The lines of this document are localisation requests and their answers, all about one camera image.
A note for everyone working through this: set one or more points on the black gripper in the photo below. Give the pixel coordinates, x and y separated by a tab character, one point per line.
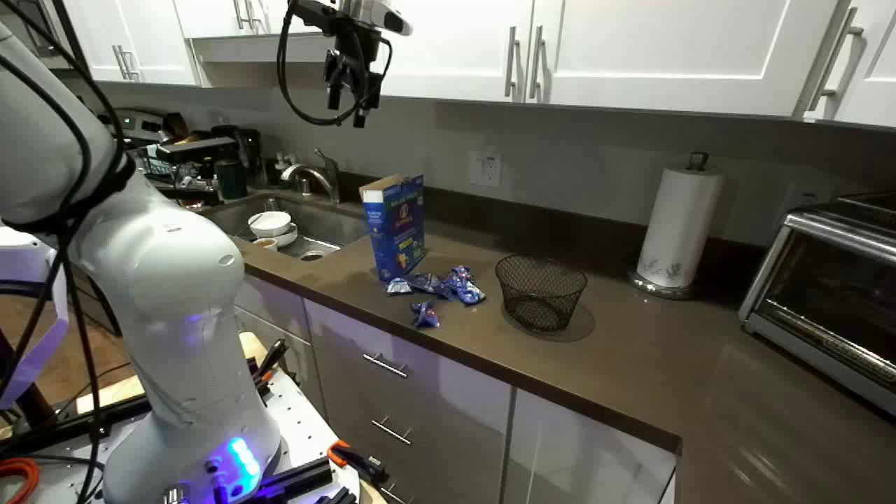
349	67

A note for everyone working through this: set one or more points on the blue object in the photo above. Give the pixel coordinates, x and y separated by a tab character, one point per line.
423	314

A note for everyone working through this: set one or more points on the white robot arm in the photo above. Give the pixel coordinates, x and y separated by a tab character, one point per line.
172	279

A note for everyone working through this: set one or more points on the blue cardboard box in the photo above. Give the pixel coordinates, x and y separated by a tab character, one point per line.
394	211

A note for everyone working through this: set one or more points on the chrome sink faucet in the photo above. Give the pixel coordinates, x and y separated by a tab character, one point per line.
325	176

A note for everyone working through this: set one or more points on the white bowl in sink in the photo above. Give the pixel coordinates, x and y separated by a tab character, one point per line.
273	226

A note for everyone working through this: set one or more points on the black coffee machine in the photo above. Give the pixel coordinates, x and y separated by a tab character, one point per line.
198	163

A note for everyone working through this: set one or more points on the blue wrapper pile left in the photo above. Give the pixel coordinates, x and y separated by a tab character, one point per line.
415	285

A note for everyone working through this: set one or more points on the blue wrapper pile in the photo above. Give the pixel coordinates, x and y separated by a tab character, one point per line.
415	285
461	285

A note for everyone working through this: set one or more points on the blue wrapper pile right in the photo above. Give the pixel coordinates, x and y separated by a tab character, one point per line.
461	285

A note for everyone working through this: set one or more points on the black screwdriver tool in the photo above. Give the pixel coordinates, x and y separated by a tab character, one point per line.
270	363

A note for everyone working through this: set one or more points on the white paper towel roll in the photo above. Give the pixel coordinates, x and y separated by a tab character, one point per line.
679	229

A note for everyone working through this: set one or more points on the silver toaster oven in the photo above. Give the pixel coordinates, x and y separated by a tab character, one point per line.
826	295

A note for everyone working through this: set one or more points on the wall power outlet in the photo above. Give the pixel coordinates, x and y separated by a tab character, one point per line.
486	170

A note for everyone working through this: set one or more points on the silver cabinet handle left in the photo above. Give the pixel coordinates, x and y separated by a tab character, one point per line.
514	69

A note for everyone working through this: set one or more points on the silver cabinet handle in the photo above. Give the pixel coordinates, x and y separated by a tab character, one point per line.
835	69
539	89
514	69

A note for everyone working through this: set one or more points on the drawer handle upper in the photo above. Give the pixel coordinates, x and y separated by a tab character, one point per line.
385	365

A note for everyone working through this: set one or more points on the drawer handle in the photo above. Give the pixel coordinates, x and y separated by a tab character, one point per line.
385	428
385	365

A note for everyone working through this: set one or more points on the black wire mesh basket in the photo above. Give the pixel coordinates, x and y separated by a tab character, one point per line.
539	295

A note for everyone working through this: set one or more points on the drawer handle lower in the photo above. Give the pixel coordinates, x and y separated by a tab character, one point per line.
385	428

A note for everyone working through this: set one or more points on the silver cabinet handle far right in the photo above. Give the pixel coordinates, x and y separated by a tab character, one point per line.
835	69

